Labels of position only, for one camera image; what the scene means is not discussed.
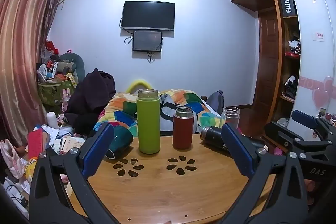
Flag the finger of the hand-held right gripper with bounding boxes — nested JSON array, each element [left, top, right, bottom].
[[292, 110, 336, 141], [263, 121, 336, 160]]

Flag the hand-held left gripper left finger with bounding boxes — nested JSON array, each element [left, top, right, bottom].
[[28, 122, 120, 224]]

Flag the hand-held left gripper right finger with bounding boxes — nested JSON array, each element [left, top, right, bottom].
[[219, 123, 309, 224]]

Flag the dark green cup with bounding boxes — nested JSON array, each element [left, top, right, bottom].
[[104, 126, 134, 160]]

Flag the black cup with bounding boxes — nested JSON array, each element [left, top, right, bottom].
[[200, 126, 265, 155]]

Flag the clear glass cup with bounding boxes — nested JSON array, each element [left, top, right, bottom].
[[220, 106, 240, 132]]

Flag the tall green cup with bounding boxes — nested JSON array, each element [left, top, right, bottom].
[[136, 89, 161, 154]]

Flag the red cup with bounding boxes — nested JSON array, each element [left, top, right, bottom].
[[172, 106, 195, 150]]

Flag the pink heart sticker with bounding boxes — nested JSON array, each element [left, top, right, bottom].
[[312, 76, 335, 111]]

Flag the pile of papers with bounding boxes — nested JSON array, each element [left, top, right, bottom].
[[33, 124, 87, 155]]

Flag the colourful patchwork blanket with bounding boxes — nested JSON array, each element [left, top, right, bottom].
[[93, 89, 222, 136]]

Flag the dark jacket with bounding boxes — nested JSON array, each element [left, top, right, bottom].
[[64, 68, 116, 136]]

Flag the blue grey backpack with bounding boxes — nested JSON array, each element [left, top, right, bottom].
[[206, 90, 225, 115]]

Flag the white bottle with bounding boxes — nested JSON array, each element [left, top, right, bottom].
[[46, 112, 59, 130]]

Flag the red book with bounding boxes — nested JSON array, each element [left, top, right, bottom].
[[27, 128, 50, 160]]

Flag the wooden door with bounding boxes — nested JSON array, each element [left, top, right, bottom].
[[252, 9, 279, 123]]

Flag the white sliding wardrobe door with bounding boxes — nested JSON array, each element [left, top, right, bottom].
[[289, 0, 336, 122]]

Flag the yellow round toy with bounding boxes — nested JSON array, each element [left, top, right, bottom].
[[24, 157, 38, 184]]

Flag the green fabric basket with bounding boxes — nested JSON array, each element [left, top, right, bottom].
[[37, 77, 76, 106]]

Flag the pink striped bag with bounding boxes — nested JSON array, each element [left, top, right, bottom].
[[0, 139, 28, 180]]

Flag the grey plush toy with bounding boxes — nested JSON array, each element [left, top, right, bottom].
[[56, 52, 86, 83]]

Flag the wooden wardrobe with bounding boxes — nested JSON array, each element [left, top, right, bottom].
[[228, 0, 323, 146]]

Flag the black box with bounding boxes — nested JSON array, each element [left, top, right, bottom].
[[280, 0, 298, 17]]

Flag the red gift bag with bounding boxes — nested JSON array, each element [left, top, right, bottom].
[[43, 40, 60, 55]]

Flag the striped pink curtain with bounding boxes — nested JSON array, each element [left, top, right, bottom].
[[0, 0, 67, 147]]

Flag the yellow ring cushion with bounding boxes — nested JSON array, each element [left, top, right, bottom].
[[126, 79, 151, 94]]

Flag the small wall monitor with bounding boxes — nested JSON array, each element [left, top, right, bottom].
[[132, 30, 163, 52]]

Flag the wall television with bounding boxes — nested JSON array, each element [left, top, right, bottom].
[[121, 0, 175, 31]]

